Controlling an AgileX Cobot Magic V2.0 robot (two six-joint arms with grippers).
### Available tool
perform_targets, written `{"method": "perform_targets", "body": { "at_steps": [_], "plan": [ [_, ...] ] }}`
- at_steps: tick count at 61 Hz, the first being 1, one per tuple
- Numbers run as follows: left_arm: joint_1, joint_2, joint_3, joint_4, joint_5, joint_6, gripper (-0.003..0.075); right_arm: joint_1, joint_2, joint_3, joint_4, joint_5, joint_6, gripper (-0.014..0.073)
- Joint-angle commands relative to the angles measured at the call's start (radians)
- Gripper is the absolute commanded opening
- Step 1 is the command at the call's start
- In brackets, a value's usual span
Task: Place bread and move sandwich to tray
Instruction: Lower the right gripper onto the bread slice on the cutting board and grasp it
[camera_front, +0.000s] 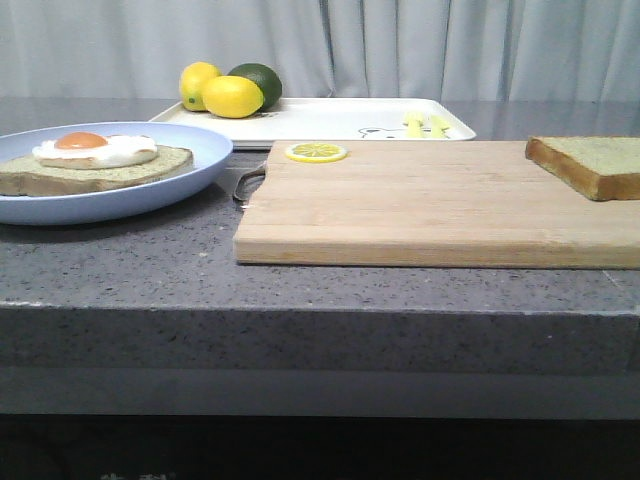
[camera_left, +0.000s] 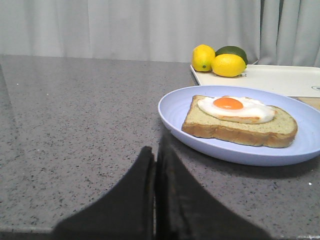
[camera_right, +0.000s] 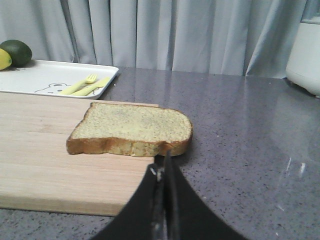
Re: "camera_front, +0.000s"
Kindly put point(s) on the light blue plate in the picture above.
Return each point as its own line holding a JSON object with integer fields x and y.
{"x": 210, "y": 151}

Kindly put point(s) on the fried egg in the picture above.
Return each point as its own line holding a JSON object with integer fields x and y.
{"x": 86, "y": 150}

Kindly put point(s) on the bread slice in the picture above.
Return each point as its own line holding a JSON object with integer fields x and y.
{"x": 25, "y": 176}
{"x": 600, "y": 168}

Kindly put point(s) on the white tray with bear print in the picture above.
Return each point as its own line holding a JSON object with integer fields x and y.
{"x": 324, "y": 119}

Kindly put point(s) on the wooden cutting board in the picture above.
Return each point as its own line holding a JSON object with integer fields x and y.
{"x": 433, "y": 204}

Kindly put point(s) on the lemon slice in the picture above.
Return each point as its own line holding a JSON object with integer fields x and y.
{"x": 316, "y": 152}

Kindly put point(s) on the yellow plastic fork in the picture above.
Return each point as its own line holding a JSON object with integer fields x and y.
{"x": 414, "y": 123}

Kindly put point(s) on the yellow plastic knife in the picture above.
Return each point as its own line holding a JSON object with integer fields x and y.
{"x": 438, "y": 127}

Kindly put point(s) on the front yellow lemon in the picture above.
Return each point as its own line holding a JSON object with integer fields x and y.
{"x": 232, "y": 97}

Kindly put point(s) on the yellow lemon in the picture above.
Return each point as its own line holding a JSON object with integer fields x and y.
{"x": 192, "y": 80}
{"x": 232, "y": 97}

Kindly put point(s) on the green lime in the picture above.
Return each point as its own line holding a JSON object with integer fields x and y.
{"x": 265, "y": 78}

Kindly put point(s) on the back yellow lemon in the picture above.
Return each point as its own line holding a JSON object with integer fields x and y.
{"x": 192, "y": 80}

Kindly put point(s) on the grey curtain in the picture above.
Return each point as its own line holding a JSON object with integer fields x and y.
{"x": 447, "y": 50}

